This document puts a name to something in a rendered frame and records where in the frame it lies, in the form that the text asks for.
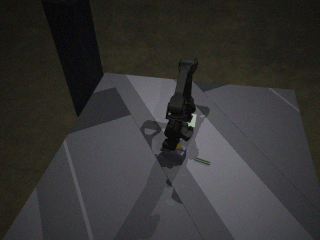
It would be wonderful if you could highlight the thin gold coin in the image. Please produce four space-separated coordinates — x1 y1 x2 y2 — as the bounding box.
176 142 182 149

